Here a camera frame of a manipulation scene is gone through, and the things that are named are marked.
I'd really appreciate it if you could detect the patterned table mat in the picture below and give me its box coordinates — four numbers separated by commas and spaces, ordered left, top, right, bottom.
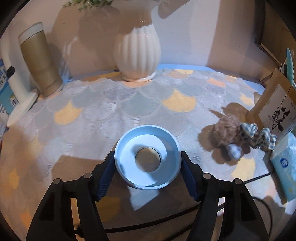
1, 69, 289, 240

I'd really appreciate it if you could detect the black television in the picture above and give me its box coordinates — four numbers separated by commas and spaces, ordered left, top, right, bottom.
254, 1, 295, 66

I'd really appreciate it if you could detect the teal ribbed pen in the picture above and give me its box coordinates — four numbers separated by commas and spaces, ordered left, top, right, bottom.
286, 48, 295, 87

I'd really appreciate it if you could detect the black cable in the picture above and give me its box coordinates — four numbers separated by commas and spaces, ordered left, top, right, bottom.
74, 171, 276, 241

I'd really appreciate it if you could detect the white ribbed vase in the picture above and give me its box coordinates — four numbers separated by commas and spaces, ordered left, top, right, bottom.
113, 24, 161, 82

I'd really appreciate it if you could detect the plaid bow plush keychain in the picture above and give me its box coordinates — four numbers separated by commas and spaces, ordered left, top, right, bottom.
212, 114, 277, 161

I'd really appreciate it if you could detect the blue tape roll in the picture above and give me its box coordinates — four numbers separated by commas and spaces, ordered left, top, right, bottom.
114, 125, 181, 190

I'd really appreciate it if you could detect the artificial flower bouquet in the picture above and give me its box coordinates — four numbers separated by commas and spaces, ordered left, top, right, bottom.
63, 0, 163, 11

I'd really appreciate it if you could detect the white desk lamp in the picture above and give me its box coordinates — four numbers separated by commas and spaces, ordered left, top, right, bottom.
1, 33, 38, 127

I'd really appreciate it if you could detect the wooden pen holder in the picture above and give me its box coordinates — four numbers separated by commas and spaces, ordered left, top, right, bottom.
246, 69, 295, 142

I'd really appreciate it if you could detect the light blue tissue pack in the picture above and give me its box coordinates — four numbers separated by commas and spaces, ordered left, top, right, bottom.
270, 132, 296, 201

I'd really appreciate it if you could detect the gold thermos bottle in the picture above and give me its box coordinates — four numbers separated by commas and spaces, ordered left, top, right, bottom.
18, 22, 63, 98

